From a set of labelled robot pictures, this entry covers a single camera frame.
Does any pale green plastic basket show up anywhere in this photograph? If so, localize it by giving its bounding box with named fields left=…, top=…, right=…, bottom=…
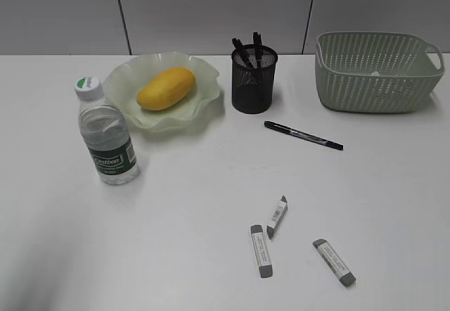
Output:
left=315, top=32, right=445, bottom=114

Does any eraser with barcode sleeve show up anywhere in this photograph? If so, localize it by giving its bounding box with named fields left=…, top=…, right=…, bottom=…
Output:
left=266, top=196, right=288, bottom=239

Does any black marker pen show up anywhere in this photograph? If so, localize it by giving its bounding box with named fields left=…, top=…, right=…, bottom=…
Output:
left=253, top=32, right=263, bottom=69
left=264, top=120, right=344, bottom=151
left=231, top=37, right=263, bottom=94

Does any grey white eraser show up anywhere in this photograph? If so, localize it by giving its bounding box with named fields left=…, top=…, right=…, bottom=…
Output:
left=250, top=224, right=273, bottom=279
left=313, top=239, right=356, bottom=287

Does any frosted green wavy plate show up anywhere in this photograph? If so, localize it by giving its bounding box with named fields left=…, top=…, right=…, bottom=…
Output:
left=103, top=52, right=221, bottom=132

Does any black mesh pen holder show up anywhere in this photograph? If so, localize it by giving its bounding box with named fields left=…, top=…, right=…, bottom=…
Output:
left=231, top=44, right=278, bottom=114

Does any clear water bottle green label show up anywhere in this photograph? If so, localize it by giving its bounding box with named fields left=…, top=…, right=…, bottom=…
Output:
left=74, top=76, right=140, bottom=185

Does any yellow mango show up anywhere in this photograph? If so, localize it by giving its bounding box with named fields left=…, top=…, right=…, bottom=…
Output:
left=136, top=67, right=195, bottom=111

